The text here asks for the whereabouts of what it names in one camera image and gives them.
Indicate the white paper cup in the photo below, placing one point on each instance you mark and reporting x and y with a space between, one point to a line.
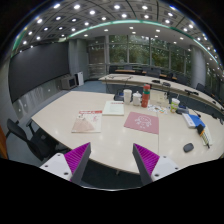
127 96

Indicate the blue book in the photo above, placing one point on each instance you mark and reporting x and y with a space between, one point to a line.
192 121

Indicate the red and white magazine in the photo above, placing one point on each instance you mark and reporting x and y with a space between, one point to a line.
88 121

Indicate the dark grey computer mouse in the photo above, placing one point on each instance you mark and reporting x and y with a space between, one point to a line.
188 147

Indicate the pink mouse pad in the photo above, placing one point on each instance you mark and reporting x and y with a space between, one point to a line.
142 122

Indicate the white green booklet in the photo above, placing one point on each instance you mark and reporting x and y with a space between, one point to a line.
115 108

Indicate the red thermos bottle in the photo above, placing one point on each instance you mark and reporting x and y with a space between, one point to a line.
145 95

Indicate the white lidded jar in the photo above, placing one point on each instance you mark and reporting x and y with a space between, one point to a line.
137 99

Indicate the curved back conference table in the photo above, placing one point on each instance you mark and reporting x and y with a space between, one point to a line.
160 84

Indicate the grey crt monitor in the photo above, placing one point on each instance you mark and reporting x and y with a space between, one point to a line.
68 83

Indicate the black office chair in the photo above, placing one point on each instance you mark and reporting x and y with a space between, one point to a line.
41 144

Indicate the white cabinet box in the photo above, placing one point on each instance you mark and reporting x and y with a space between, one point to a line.
80 79

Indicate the large black wall screen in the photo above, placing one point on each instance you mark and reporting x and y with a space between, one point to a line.
35 66

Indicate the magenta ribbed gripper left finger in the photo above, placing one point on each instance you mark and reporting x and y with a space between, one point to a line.
69 166

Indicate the green white drink cup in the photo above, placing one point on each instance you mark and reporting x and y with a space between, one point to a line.
174 105

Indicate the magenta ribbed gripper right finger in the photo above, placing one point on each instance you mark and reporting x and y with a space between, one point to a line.
151 166

